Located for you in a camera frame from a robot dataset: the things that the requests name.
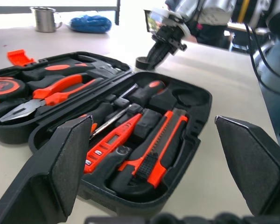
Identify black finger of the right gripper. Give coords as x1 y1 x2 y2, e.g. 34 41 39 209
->
146 42 164 70
154 45 173 70

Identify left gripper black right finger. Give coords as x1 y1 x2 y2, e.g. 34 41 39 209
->
214 115 280 217

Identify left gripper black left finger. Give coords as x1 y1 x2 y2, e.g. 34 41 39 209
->
0 115 94 224

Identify black tape roll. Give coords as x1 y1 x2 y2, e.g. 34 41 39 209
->
135 56 159 70

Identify long black orange screwdriver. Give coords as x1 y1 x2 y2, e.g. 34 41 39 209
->
91 80 167 140

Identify orange test pen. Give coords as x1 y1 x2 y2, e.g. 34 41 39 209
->
83 113 144 175

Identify short black orange screwdriver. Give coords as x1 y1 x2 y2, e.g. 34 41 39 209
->
80 83 140 135

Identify black orange utility knife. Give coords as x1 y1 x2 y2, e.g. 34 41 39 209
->
109 107 189 196

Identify black tool case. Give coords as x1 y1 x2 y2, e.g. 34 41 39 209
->
0 51 213 217

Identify orange-red plastic piece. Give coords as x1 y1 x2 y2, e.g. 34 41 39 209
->
7 49 35 67

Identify blue folded cloth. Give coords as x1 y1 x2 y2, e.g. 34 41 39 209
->
66 14 112 34

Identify grey robot torso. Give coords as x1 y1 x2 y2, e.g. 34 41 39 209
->
252 0 280 147

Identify black orange tape measure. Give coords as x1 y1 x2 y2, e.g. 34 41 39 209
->
0 77 26 105

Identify steel mug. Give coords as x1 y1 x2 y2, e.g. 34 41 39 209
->
29 6 63 33

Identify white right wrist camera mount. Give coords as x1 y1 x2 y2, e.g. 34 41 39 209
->
143 7 192 38

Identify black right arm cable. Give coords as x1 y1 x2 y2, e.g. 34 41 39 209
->
244 22 280 96

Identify orange handled pliers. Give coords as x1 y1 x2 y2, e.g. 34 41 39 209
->
0 74 103 123

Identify black orange handled hammer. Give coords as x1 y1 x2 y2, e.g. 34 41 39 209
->
22 62 126 81

